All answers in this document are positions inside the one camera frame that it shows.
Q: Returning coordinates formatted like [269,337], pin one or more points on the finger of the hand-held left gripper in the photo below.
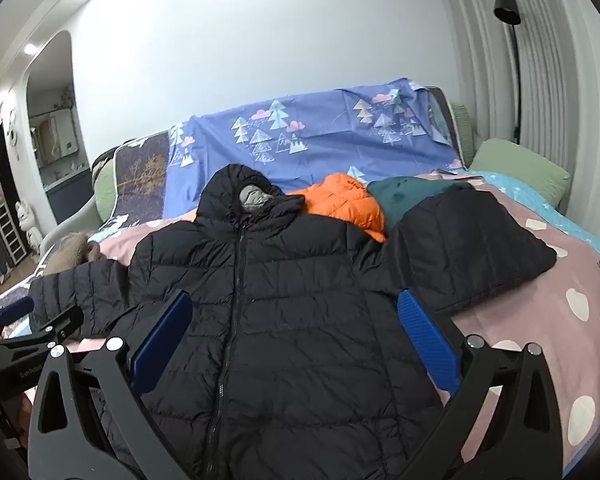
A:
[55,327]
[15,310]

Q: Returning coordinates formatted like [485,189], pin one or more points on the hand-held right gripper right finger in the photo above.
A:
[427,342]

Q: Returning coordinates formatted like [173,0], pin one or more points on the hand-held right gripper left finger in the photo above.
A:
[162,340]

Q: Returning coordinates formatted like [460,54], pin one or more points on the black hooded puffer jacket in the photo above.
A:
[280,310]

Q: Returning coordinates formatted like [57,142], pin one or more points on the brown fleece garment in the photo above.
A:
[72,252]

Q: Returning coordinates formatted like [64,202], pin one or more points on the white rack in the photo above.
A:
[7,232]

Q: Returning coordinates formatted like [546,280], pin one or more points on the white cat figurine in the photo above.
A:
[29,225]

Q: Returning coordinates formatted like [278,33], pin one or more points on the folded black quilted jacket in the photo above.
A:
[470,250]

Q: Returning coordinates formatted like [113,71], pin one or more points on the dark blue counter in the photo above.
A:
[67,195]

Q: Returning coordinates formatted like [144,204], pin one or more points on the pink deer print bed sheet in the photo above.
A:
[555,350]

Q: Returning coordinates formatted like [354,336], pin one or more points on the dark green garment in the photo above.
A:
[405,195]

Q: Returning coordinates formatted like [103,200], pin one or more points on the orange puffer jacket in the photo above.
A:
[340,205]

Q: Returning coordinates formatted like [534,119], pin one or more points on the dark tree print blanket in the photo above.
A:
[140,175]

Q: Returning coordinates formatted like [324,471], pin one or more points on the green pillow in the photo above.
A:
[520,170]

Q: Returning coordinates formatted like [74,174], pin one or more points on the blue tree print sheet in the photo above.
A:
[320,125]

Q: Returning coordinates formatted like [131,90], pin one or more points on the white pleated curtain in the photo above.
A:
[545,85]

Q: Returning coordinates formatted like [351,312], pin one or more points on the black floor lamp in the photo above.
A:
[507,7]

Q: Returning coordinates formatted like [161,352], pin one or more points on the white wall cabinet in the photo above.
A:
[55,135]

